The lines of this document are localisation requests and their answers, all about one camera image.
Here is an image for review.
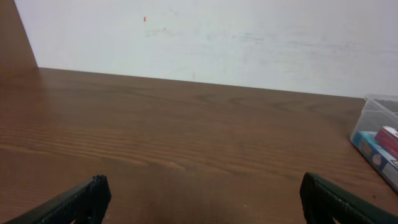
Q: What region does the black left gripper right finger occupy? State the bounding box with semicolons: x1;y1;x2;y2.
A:
300;172;397;224

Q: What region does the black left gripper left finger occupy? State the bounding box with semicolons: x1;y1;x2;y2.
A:
6;175;111;224

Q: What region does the clear plastic container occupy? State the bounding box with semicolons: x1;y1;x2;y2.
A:
349;93;398;195

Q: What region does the blue Kool Fever box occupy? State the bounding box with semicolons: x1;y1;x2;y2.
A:
351;131;397;191

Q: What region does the red Panadol box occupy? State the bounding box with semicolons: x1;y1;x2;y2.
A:
374;126;398;159

